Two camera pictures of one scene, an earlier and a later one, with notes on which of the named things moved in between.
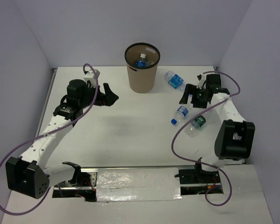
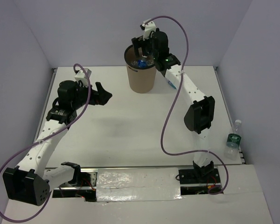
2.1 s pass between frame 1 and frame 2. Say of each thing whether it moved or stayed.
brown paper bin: stayed
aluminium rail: stayed
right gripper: moved
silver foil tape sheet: stayed
